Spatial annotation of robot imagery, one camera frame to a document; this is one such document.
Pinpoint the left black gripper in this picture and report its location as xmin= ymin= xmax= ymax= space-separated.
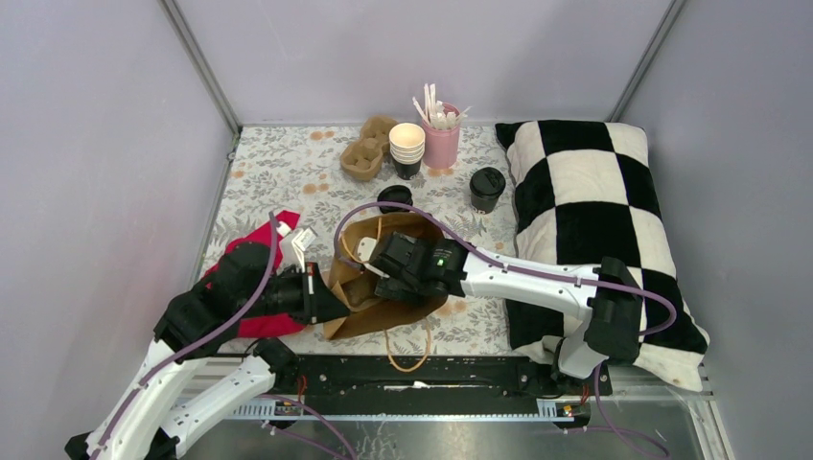
xmin=241 ymin=261 xmax=353 ymax=325

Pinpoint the brown paper bag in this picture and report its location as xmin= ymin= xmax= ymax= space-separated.
xmin=323 ymin=213 xmax=448 ymax=373

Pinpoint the stack of black lids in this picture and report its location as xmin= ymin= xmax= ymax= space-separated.
xmin=377 ymin=185 xmax=413 ymax=214

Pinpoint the black paper coffee cup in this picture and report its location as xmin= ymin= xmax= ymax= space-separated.
xmin=469 ymin=167 xmax=506 ymax=214

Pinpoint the black cup lid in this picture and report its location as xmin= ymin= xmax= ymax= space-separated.
xmin=469 ymin=167 xmax=506 ymax=198

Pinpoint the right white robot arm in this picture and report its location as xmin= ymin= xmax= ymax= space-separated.
xmin=353 ymin=232 xmax=642 ymax=395

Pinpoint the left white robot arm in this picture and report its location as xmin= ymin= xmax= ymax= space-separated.
xmin=64 ymin=241 xmax=350 ymax=459

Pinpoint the red cloth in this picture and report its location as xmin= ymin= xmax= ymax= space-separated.
xmin=223 ymin=210 xmax=304 ymax=338

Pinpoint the brown cardboard cup carrier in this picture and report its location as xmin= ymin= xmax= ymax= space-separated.
xmin=339 ymin=115 xmax=398 ymax=182

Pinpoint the pink straw holder cup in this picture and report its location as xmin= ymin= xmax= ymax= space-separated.
xmin=421 ymin=121 xmax=460 ymax=169

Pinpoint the stack of paper cups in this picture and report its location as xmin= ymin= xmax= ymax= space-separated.
xmin=388 ymin=123 xmax=426 ymax=180

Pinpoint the floral table mat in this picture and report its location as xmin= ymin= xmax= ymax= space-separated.
xmin=202 ymin=126 xmax=516 ymax=358

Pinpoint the wrapped paper straws bundle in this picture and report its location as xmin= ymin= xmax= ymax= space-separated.
xmin=412 ymin=83 xmax=471 ymax=130

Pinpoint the black white checkered pillow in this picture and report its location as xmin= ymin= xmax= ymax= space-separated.
xmin=496 ymin=120 xmax=709 ymax=392

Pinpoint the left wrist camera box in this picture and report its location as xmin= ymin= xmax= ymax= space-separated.
xmin=279 ymin=226 xmax=317 ymax=269

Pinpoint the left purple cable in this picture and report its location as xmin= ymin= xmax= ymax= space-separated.
xmin=88 ymin=211 xmax=360 ymax=460

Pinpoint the purple cable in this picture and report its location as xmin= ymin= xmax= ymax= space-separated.
xmin=333 ymin=201 xmax=679 ymax=460
xmin=88 ymin=211 xmax=360 ymax=460

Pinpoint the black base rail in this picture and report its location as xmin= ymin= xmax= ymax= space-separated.
xmin=270 ymin=355 xmax=613 ymax=417

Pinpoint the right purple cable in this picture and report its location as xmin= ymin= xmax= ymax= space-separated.
xmin=333 ymin=201 xmax=679 ymax=460

